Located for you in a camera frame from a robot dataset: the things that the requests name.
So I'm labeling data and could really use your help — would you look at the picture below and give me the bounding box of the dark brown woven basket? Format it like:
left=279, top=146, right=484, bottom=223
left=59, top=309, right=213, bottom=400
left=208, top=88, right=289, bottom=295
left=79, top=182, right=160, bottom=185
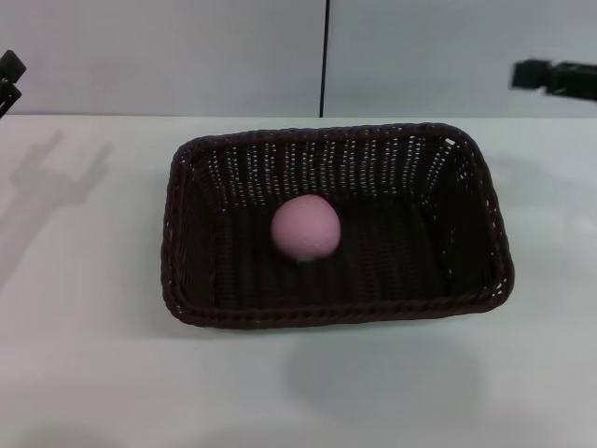
left=160, top=121, right=517, bottom=331

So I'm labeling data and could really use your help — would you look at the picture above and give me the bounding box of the pink toy peach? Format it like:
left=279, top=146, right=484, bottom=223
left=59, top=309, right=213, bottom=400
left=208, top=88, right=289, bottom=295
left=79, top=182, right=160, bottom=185
left=271, top=194, right=341, bottom=265

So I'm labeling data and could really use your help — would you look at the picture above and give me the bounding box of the black vertical wall strip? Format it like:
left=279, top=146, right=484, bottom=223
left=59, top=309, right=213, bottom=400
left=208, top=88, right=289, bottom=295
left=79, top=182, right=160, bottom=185
left=318, top=0, right=331, bottom=118

